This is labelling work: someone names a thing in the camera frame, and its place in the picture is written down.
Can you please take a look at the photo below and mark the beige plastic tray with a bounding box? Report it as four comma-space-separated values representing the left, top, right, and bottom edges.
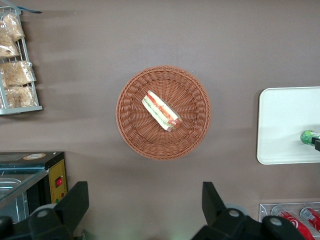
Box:
256, 86, 320, 166

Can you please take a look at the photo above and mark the clear acrylic bottle rack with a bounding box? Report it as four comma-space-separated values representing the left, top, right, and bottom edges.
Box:
258, 202, 320, 240

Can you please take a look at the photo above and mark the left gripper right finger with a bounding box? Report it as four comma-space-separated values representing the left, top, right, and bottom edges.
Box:
191, 181, 311, 240

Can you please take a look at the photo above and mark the blue tape strip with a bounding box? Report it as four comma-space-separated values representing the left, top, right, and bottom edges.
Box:
0, 0, 43, 15

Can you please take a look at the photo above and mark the red cola bottle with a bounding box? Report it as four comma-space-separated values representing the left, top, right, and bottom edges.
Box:
299, 206, 320, 234
271, 205, 317, 240

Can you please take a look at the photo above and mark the clear bag of snacks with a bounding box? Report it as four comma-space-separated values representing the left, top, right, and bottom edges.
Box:
1, 13, 26, 43
4, 85, 35, 109
0, 60, 38, 88
0, 31, 21, 59

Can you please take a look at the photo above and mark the green gum bottle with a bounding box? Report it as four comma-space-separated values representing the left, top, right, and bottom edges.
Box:
300, 129, 320, 147

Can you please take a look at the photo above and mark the black food warmer machine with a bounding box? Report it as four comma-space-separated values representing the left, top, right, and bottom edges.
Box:
0, 150, 69, 226

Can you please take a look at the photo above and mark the tray of packaged snacks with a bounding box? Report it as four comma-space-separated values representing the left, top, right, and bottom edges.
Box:
0, 5, 44, 116

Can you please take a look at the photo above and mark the wrapped triangle sandwich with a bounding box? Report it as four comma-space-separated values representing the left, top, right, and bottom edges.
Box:
141, 89, 184, 133

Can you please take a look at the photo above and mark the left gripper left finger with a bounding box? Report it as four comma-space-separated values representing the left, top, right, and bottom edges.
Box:
0, 181, 90, 240

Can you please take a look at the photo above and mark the brown wicker basket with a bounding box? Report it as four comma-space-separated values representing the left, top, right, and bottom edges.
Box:
115, 65, 212, 162

